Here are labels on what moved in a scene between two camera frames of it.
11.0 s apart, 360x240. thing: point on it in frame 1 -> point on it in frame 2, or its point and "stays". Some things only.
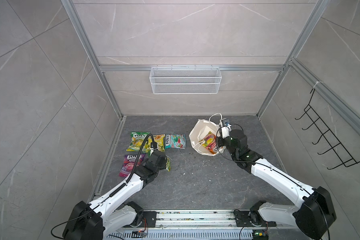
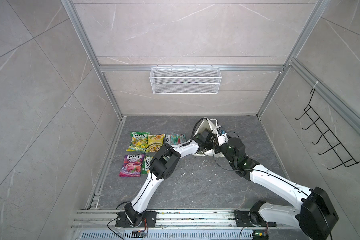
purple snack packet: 130,162 stays
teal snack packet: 175,141 stays
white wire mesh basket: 185,80 stays
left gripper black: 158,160 -> 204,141
